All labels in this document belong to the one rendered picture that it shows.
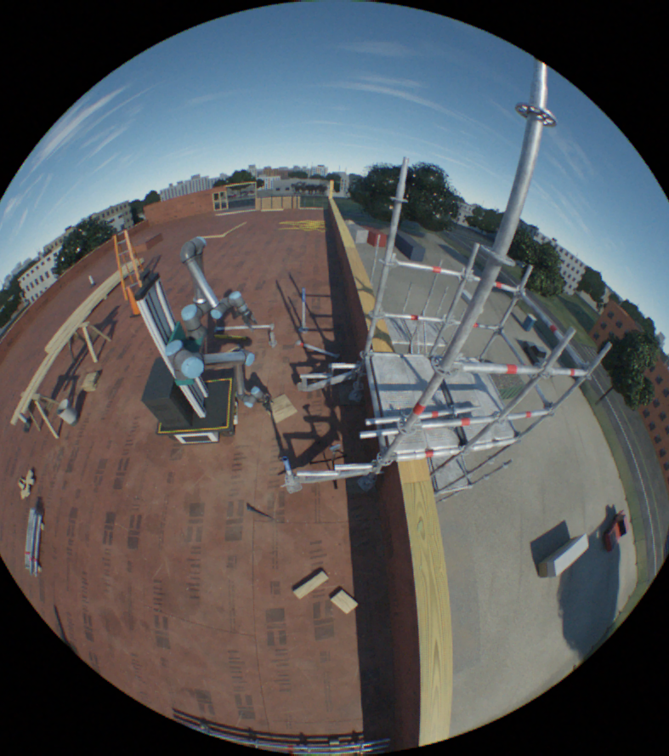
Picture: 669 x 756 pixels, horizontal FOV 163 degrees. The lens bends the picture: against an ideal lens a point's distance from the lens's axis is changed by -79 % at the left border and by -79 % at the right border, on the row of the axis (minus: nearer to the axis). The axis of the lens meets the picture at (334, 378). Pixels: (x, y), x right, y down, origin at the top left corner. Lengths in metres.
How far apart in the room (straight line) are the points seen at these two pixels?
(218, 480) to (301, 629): 1.71
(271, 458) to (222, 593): 1.53
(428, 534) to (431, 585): 0.39
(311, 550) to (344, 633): 0.92
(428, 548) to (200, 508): 2.09
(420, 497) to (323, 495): 1.00
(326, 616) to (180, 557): 1.48
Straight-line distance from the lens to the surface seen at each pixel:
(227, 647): 2.78
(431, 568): 1.84
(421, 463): 1.92
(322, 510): 2.37
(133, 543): 3.10
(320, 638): 2.55
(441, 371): 1.00
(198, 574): 2.64
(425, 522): 1.82
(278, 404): 2.83
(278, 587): 2.41
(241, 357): 1.99
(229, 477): 2.58
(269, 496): 2.43
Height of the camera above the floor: 2.35
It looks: 49 degrees down
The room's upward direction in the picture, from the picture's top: 7 degrees clockwise
